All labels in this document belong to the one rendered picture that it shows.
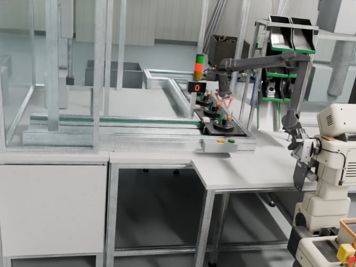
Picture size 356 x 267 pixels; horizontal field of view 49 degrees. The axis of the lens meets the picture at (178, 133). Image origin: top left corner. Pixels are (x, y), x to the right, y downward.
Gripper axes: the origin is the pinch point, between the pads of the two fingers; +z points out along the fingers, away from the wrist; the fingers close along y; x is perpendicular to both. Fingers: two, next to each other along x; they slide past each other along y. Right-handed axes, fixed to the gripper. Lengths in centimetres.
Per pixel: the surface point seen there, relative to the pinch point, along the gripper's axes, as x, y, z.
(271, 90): 34.8, -6.7, -1.0
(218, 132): -1.5, -8.3, 21.0
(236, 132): 10.3, -8.0, 23.4
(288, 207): 65, -33, 112
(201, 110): 1, -48, 20
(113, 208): -75, -1, 54
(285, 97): 46.6, -10.0, 6.7
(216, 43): 208, -557, 80
